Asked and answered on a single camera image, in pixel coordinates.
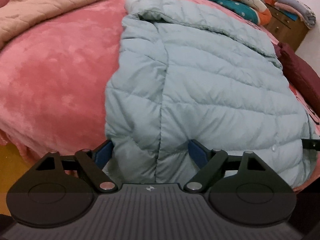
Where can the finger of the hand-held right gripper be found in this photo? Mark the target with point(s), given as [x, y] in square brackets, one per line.
[312, 144]

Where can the light blue puffer jacket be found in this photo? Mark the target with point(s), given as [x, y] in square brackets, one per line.
[200, 87]

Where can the dark red pillow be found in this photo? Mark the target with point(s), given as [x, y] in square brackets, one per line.
[297, 72]

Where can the wooden nightstand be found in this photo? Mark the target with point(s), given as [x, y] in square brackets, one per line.
[285, 26]

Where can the stack of folded cloths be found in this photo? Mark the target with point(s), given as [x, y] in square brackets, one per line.
[295, 5]

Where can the long rabbit print body pillow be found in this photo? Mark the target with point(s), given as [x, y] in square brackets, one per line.
[232, 0]

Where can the pink plush bed blanket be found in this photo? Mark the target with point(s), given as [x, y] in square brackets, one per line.
[57, 75]

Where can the pale pink quilted blanket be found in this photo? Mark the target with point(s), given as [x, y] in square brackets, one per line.
[42, 2]

